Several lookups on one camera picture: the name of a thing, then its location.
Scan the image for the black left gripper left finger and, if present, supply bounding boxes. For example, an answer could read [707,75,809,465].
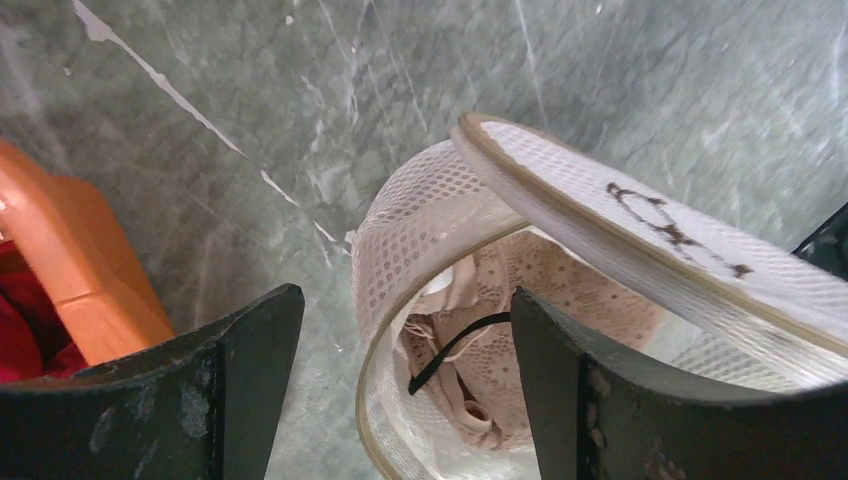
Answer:
[1,284,305,479]

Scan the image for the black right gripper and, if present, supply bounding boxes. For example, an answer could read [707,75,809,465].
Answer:
[792,204,848,280]

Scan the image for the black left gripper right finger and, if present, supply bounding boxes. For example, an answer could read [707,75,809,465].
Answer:
[510,289,847,479]

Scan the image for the beige lace bra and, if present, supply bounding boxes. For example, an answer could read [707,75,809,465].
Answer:
[400,229,666,451]

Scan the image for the red cloth garment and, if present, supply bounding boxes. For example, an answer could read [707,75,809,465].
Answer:
[1,241,88,383]

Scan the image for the orange plastic basin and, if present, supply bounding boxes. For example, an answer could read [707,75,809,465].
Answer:
[1,142,175,365]

